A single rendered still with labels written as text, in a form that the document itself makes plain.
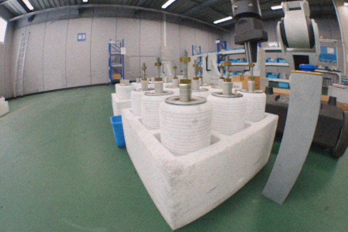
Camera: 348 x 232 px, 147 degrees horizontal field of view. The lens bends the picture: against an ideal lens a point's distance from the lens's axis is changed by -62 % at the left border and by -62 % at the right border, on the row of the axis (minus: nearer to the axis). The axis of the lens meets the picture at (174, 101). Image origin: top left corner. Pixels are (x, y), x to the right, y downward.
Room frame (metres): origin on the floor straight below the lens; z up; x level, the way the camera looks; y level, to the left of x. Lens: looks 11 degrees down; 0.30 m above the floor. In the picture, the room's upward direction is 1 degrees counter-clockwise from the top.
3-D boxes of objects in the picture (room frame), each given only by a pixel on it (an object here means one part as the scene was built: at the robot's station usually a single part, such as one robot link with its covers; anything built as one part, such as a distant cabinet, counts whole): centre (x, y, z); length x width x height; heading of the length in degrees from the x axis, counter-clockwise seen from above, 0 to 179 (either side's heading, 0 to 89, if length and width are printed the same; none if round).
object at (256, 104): (0.36, -0.23, 0.16); 0.10 x 0.10 x 0.18
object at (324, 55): (2.70, -5.24, 0.94); 1.40 x 0.70 x 1.88; 32
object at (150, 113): (0.34, 0.04, 0.16); 0.10 x 0.10 x 0.18
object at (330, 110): (0.56, -0.78, 0.19); 0.64 x 0.52 x 0.33; 122
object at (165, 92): (0.34, 0.04, 0.25); 0.08 x 0.08 x 0.01
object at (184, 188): (0.40, -0.07, 0.09); 0.39 x 0.39 x 0.18; 30
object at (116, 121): (0.60, 0.14, 0.06); 0.30 x 0.11 x 0.12; 120
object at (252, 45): (0.34, -0.23, 0.37); 0.03 x 0.02 x 0.06; 103
